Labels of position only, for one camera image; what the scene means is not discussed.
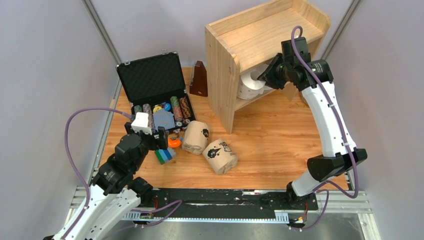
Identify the white floral paper roll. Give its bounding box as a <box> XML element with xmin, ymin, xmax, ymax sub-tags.
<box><xmin>237</xmin><ymin>68</ymin><xmax>272</xmax><ymax>100</ymax></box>

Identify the brown paper roll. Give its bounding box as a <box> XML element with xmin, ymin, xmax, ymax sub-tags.
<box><xmin>202</xmin><ymin>138</ymin><xmax>239</xmax><ymax>175</ymax></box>
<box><xmin>182</xmin><ymin>120</ymin><xmax>210</xmax><ymax>155</ymax></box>

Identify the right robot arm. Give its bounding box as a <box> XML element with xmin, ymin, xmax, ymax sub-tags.
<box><xmin>258</xmin><ymin>53</ymin><xmax>368</xmax><ymax>209</ymax></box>

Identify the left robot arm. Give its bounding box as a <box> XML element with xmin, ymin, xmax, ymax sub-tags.
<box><xmin>46</xmin><ymin>127</ymin><xmax>169</xmax><ymax>240</ymax></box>

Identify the light wooden two-tier shelf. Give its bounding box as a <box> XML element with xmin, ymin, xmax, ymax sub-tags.
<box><xmin>204</xmin><ymin>0</ymin><xmax>331</xmax><ymax>133</ymax></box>

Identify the orange tape measure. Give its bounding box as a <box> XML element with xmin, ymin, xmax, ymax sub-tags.
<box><xmin>167</xmin><ymin>137</ymin><xmax>182</xmax><ymax>148</ymax></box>

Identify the green blue block stack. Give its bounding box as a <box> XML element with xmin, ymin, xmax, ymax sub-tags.
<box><xmin>154</xmin><ymin>147</ymin><xmax>177</xmax><ymax>165</ymax></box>

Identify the black poker chip case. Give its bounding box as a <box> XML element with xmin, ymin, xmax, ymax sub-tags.
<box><xmin>116</xmin><ymin>51</ymin><xmax>196</xmax><ymax>132</ymax></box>

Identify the dark brown wooden metronome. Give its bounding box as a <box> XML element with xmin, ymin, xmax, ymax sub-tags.
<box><xmin>189</xmin><ymin>60</ymin><xmax>208</xmax><ymax>97</ymax></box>

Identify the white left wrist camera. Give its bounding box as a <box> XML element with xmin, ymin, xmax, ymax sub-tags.
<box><xmin>131</xmin><ymin>112</ymin><xmax>153</xmax><ymax>135</ymax></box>

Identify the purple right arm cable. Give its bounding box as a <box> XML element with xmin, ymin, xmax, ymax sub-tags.
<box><xmin>286</xmin><ymin>25</ymin><xmax>360</xmax><ymax>232</ymax></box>

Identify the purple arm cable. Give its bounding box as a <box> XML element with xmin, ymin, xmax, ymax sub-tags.
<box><xmin>286</xmin><ymin>25</ymin><xmax>360</xmax><ymax>232</ymax></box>
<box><xmin>59</xmin><ymin>106</ymin><xmax>133</xmax><ymax>240</ymax></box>

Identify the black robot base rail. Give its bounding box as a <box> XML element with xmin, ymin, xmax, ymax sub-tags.
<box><xmin>138</xmin><ymin>188</ymin><xmax>319</xmax><ymax>225</ymax></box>

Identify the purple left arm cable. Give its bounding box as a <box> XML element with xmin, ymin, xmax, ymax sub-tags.
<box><xmin>59</xmin><ymin>106</ymin><xmax>133</xmax><ymax>240</ymax></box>

